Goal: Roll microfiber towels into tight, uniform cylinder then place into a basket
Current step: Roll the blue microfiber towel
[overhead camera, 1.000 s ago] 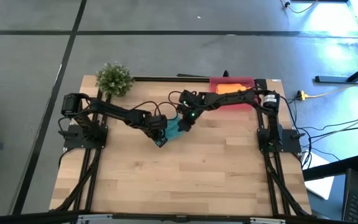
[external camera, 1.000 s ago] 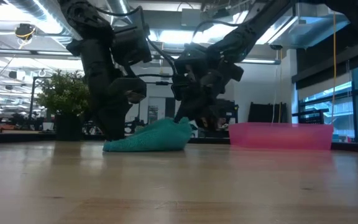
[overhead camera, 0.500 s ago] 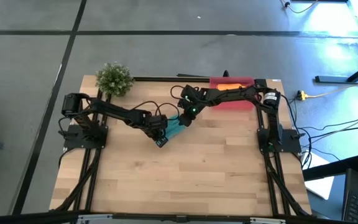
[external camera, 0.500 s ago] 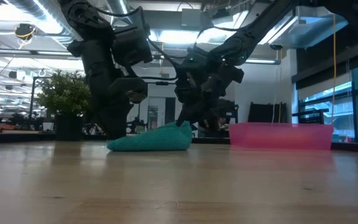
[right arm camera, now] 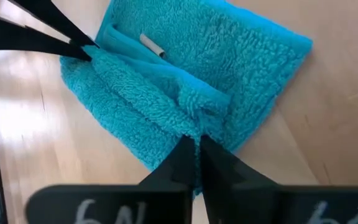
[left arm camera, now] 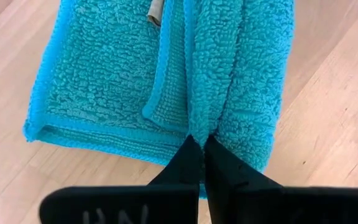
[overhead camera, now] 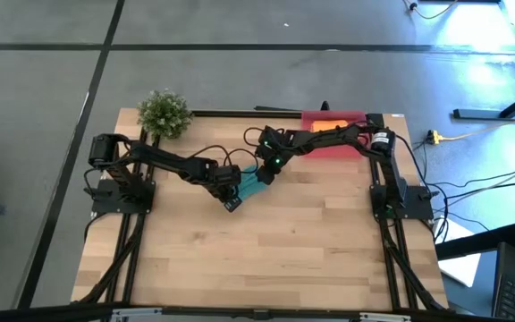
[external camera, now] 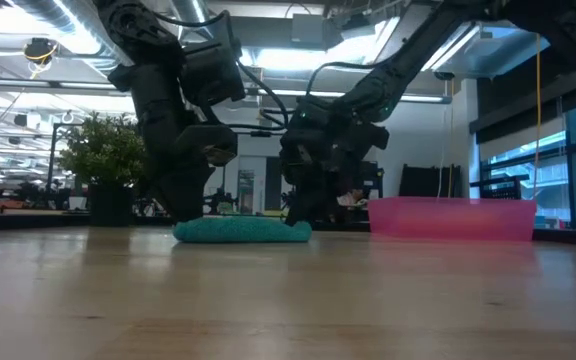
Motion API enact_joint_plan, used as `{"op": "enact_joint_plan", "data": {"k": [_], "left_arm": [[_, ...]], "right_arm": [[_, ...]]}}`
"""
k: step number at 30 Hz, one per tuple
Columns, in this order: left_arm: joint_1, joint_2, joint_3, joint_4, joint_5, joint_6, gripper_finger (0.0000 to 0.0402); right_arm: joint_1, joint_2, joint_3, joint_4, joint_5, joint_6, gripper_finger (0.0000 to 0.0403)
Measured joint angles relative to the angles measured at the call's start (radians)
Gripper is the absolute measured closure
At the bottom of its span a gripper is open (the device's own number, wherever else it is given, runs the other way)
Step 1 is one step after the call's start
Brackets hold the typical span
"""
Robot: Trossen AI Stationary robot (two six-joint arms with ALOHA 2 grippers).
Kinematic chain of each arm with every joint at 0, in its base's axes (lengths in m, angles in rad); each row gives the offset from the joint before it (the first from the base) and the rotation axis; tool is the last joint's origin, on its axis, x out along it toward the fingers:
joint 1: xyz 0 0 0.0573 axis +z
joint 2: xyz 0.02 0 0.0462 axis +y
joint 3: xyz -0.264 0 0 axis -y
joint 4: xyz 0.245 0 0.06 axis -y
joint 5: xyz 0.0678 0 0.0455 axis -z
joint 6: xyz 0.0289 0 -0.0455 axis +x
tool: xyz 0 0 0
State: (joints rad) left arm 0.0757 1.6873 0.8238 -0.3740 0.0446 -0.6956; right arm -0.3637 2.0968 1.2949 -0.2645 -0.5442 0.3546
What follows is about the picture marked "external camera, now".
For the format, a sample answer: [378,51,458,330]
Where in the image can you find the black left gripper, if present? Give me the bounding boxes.
[132,94,215,224]

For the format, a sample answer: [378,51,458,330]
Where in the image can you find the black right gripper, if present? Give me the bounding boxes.
[284,97,389,227]

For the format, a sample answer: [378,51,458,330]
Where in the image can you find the teal microfiber towel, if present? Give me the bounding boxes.
[172,214,313,245]

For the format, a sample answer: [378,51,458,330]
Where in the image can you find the pink plastic basket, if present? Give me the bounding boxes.
[367,196,538,243]

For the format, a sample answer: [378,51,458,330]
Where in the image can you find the person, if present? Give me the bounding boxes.
[337,188,369,209]

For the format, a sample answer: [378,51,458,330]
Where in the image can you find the black shelving unit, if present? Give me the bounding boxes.
[357,158,385,201]

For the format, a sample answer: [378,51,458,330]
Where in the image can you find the green potted plant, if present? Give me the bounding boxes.
[57,112,148,227]

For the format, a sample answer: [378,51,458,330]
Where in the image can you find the black folded panels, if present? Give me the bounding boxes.
[398,163,464,199]

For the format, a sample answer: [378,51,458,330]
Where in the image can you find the grey ceiling box unit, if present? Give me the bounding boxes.
[290,13,344,51]

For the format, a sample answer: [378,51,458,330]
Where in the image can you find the black round ceiling device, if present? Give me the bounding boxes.
[22,37,60,67]

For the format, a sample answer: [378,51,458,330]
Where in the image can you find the black window blind box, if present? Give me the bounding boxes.
[470,49,576,146]

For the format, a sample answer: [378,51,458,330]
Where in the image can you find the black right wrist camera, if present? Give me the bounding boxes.
[280,130,322,185]

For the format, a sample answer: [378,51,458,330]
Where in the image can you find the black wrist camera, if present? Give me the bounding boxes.
[280,130,322,185]
[175,123,239,167]

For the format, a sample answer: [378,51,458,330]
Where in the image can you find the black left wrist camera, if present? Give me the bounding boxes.
[175,123,239,167]

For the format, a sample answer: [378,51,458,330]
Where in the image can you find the wall poster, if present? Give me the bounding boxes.
[237,169,257,214]

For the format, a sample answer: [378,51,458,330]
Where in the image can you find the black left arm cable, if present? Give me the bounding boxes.
[150,9,292,134]

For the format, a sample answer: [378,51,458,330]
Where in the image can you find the black aluminium table frame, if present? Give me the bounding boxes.
[0,212,576,246]

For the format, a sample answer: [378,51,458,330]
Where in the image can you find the yellow hanging cable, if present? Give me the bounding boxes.
[446,78,455,199]
[532,32,543,201]

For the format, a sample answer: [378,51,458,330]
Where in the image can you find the black wire crate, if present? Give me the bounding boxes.
[470,174,530,200]

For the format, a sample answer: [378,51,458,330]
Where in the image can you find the round silver air duct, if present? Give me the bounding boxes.
[170,0,215,16]

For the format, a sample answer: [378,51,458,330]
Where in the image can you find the rectangular silver air duct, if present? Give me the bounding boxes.
[417,19,552,80]

